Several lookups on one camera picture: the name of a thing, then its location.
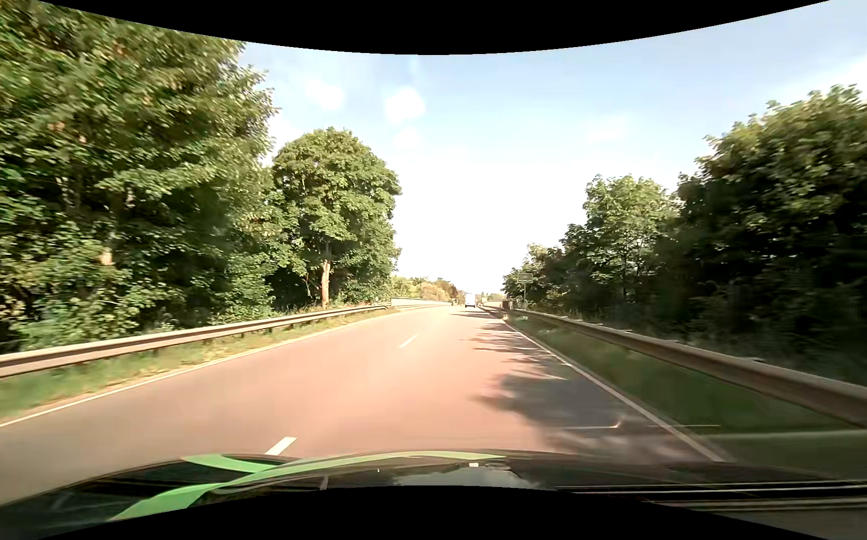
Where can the road sign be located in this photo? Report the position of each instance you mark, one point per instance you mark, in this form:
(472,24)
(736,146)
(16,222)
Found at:
(525,278)

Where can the grey asphalt road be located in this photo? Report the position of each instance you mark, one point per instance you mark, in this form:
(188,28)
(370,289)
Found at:
(403,390)

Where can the car's own bonnet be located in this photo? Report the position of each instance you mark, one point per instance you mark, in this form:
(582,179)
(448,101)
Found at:
(433,472)

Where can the grass verge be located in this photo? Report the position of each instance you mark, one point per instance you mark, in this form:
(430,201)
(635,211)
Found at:
(141,369)
(658,382)

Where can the row of trees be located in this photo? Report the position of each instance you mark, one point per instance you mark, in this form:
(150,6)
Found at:
(118,187)
(778,240)

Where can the metal guard rail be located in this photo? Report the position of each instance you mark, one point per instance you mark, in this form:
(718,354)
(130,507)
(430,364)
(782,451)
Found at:
(126,346)
(741,370)

